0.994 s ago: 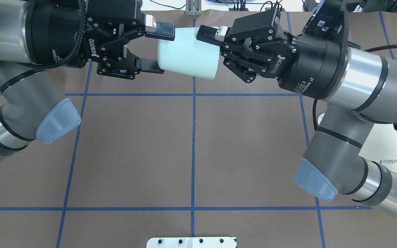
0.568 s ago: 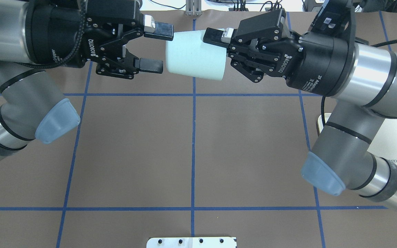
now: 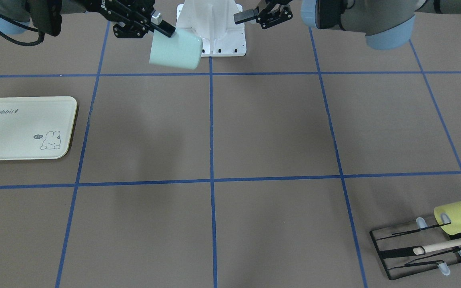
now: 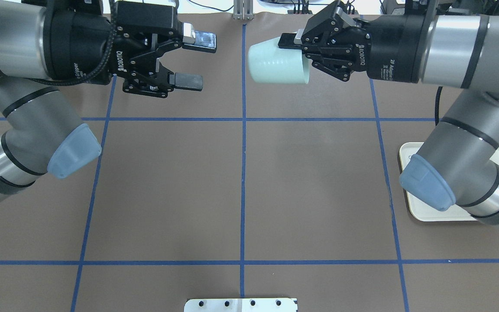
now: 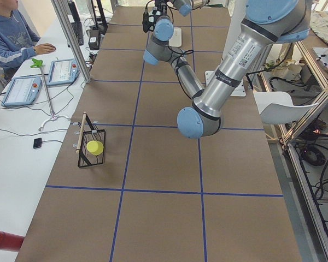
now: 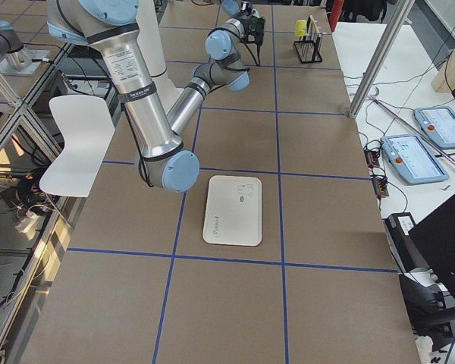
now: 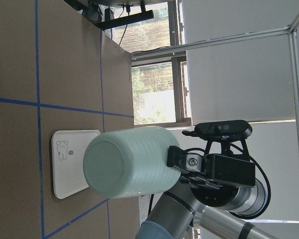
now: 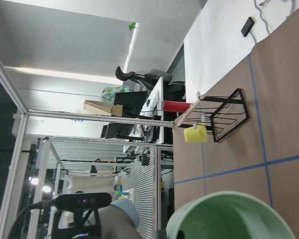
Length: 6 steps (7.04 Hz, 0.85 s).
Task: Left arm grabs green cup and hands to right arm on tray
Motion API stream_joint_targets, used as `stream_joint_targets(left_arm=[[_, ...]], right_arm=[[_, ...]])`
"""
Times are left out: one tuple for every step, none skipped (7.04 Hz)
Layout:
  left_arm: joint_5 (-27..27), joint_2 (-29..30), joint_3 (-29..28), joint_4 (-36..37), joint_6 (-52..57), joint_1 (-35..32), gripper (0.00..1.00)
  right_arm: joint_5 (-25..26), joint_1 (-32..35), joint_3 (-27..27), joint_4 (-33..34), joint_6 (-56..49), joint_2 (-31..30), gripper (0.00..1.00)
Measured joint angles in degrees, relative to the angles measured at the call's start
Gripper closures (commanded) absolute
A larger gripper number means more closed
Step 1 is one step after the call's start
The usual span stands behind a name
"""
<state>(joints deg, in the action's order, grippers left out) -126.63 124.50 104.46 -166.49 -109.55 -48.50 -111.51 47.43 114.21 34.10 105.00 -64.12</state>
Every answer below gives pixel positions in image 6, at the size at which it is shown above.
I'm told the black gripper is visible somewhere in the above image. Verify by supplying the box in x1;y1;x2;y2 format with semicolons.
239;11;265;42

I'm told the red cylinder tube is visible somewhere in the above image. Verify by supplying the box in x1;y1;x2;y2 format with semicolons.
328;0;344;33

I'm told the white plastic chair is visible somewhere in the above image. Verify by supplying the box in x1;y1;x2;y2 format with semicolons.
39;95;115;197

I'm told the aluminium frame post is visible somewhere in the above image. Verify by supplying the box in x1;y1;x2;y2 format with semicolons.
347;0;415;119

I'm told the black wire cup rack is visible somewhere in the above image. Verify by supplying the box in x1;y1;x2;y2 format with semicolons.
293;32;323;64

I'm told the black laptop computer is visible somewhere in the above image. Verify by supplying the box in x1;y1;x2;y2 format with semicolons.
409;194;455;299

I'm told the teach pendant tablet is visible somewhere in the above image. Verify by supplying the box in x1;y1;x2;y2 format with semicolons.
381;133;449;185
413;106;455;149

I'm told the near teach pendant tablet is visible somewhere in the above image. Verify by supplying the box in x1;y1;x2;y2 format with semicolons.
381;133;449;185

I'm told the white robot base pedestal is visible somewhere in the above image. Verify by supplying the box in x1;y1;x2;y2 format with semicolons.
136;0;183;112

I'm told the yellow cup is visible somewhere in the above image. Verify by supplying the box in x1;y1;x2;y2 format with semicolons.
294;19;307;38

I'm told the cream rabbit serving tray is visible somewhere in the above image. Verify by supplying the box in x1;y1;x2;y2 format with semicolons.
202;175;262;247

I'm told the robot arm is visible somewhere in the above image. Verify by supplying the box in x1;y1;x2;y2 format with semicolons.
47;0;265;193
191;0;243;17

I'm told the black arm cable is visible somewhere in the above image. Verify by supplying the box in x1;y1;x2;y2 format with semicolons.
219;26;262;67

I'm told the black printer box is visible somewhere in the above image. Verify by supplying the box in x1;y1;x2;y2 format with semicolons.
383;212;429;273

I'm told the far teach pendant tablet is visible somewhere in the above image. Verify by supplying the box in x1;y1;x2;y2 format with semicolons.
413;106;455;149

